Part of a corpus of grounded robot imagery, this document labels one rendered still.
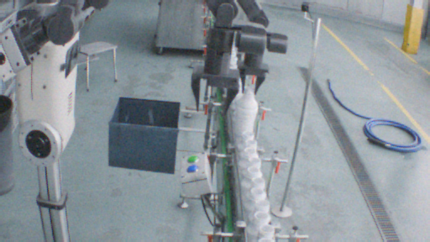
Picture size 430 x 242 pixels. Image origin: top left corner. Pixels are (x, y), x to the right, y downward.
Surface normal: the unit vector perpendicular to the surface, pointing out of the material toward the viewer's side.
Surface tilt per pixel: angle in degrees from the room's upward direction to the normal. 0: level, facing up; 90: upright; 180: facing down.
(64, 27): 91
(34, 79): 90
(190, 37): 90
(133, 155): 90
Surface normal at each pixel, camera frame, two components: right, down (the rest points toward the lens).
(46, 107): 0.00, 0.57
